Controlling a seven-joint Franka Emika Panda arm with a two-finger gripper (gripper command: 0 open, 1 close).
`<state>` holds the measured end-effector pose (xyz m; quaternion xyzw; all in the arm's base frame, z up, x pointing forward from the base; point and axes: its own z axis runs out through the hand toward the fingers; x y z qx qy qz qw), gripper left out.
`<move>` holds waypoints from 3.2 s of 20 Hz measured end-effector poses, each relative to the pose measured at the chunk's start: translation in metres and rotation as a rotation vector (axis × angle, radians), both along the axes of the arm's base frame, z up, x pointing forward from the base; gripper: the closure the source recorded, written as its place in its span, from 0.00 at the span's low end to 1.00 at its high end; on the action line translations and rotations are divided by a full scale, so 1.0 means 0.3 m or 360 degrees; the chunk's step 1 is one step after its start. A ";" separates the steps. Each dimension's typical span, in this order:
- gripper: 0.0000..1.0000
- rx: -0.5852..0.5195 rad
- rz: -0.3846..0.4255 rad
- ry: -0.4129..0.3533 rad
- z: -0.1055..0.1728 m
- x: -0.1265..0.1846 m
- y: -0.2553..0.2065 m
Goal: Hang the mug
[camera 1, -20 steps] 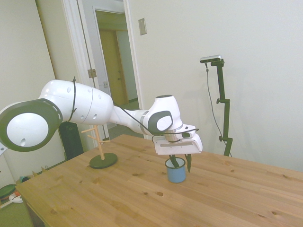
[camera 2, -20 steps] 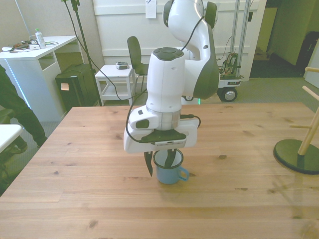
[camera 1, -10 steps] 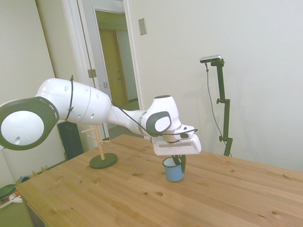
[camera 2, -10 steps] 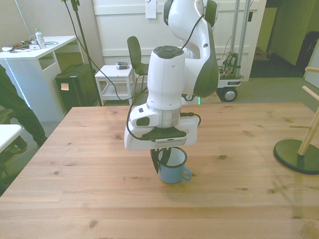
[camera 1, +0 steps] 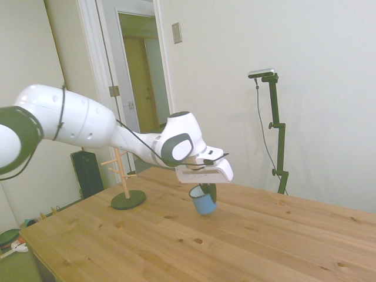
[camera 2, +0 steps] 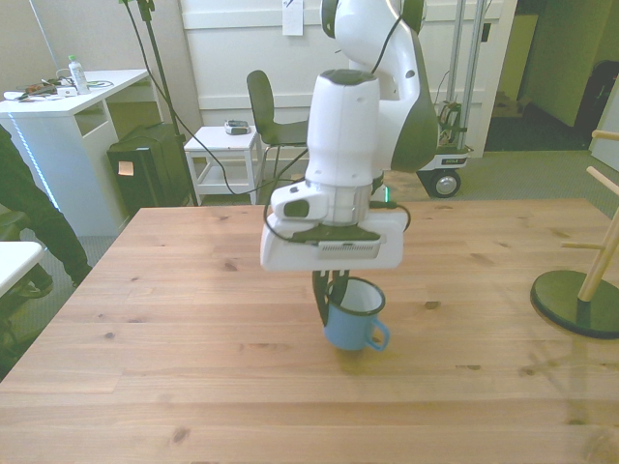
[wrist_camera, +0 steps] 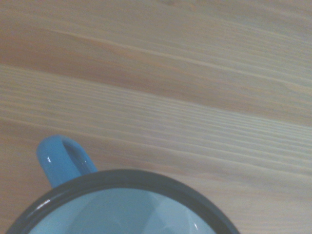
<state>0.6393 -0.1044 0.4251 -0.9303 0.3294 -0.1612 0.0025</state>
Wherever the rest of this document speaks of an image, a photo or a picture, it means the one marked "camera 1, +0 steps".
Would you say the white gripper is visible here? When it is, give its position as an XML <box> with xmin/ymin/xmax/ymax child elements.
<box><xmin>174</xmin><ymin>159</ymin><xmax>234</xmax><ymax>204</ymax></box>

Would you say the light blue enamel mug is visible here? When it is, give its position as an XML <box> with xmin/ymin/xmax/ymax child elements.
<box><xmin>188</xmin><ymin>184</ymin><xmax>218</xmax><ymax>216</ymax></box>

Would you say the wooden mug tree black base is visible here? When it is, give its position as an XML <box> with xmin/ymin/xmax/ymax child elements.
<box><xmin>100</xmin><ymin>147</ymin><xmax>147</xmax><ymax>210</ymax></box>

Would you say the black radiator heater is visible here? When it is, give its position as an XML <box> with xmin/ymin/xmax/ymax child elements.
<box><xmin>70</xmin><ymin>150</ymin><xmax>105</xmax><ymax>200</ymax></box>

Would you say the wooden hallway door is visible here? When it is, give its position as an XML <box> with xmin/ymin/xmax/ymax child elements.
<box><xmin>123</xmin><ymin>36</ymin><xmax>165</xmax><ymax>133</ymax></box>

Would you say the white open door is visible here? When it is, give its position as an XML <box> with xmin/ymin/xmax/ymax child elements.
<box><xmin>95</xmin><ymin>0</ymin><xmax>146</xmax><ymax>176</ymax></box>

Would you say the white and orange floor item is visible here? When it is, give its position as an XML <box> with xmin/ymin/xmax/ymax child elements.
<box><xmin>11</xmin><ymin>239</ymin><xmax>29</xmax><ymax>254</ymax></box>

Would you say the green round floor item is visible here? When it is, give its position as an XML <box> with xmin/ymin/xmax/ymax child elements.
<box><xmin>0</xmin><ymin>229</ymin><xmax>21</xmax><ymax>251</ymax></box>

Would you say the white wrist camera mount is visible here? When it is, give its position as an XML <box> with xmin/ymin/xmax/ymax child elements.
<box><xmin>187</xmin><ymin>146</ymin><xmax>226</xmax><ymax>170</ymax></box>

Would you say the black camera stand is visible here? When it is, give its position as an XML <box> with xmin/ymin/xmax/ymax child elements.
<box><xmin>260</xmin><ymin>73</ymin><xmax>290</xmax><ymax>195</ymax></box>

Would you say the grey exterior camera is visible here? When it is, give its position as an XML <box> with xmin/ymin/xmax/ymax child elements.
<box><xmin>248</xmin><ymin>68</ymin><xmax>277</xmax><ymax>79</ymax></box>

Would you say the grey wall switch plate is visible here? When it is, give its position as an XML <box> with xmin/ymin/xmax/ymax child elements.
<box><xmin>171</xmin><ymin>22</ymin><xmax>183</xmax><ymax>45</ymax></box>

